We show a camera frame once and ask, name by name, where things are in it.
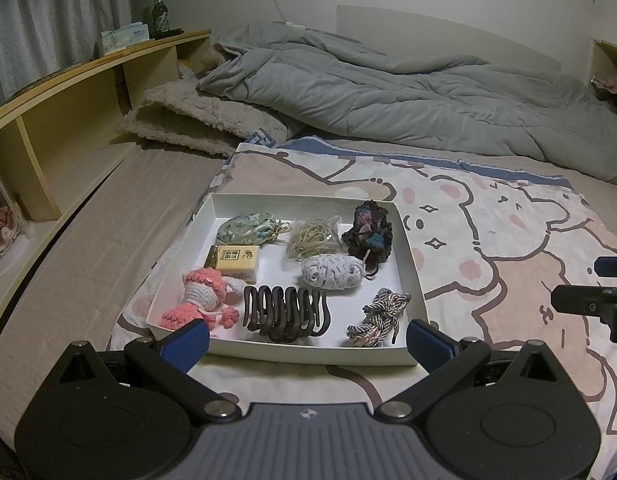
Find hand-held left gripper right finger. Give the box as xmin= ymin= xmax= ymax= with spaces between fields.
xmin=379 ymin=319 xmax=564 ymax=418

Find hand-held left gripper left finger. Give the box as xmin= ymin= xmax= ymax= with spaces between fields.
xmin=51 ymin=317 xmax=242 ymax=420

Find pink crochet doll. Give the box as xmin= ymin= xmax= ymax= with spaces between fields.
xmin=161 ymin=266 xmax=244 ymax=332

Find twisted rope cord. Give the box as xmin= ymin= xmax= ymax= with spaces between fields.
xmin=346 ymin=287 xmax=413 ymax=348

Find small yellow box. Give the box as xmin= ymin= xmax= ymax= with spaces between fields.
xmin=203 ymin=244 xmax=262 ymax=283

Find white cardboard box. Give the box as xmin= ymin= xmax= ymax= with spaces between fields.
xmin=146 ymin=192 xmax=430 ymax=367

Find brown hair claw clip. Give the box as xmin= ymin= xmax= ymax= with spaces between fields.
xmin=242 ymin=284 xmax=333 ymax=345

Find grey-white crochet scrunchie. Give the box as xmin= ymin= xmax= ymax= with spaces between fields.
xmin=301 ymin=252 xmax=369 ymax=292

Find dark crochet scrunchie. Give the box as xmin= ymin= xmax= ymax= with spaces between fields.
xmin=341 ymin=200 xmax=394 ymax=278

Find green floral drawstring pouch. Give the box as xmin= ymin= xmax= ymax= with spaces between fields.
xmin=217 ymin=211 xmax=292 ymax=247

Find cartoon bear printed blanket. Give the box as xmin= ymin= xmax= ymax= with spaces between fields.
xmin=108 ymin=132 xmax=617 ymax=480

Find beige bed sheet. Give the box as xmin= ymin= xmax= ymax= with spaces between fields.
xmin=0 ymin=135 xmax=617 ymax=461

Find pink clothes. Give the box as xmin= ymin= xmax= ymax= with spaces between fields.
xmin=591 ymin=65 xmax=617 ymax=97

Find wooden clothes shelf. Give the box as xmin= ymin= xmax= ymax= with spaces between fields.
xmin=586 ymin=0 xmax=617 ymax=93

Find clear plastic container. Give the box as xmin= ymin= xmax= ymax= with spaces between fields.
xmin=0 ymin=150 xmax=29 ymax=283

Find beige fuzzy blanket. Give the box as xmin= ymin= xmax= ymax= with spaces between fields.
xmin=114 ymin=80 xmax=289 ymax=157

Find grey duvet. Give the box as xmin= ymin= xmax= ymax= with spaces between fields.
xmin=196 ymin=22 xmax=617 ymax=186

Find wooden bedside shelf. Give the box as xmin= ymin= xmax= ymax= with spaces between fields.
xmin=0 ymin=29 xmax=212 ymax=356

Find tissue pack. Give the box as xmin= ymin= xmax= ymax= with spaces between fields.
xmin=99 ymin=21 xmax=149 ymax=56

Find green glass bottle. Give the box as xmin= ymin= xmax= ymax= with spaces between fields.
xmin=151 ymin=0 xmax=170 ymax=40

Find grey curtain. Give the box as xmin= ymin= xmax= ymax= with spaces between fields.
xmin=0 ymin=0 xmax=134 ymax=103

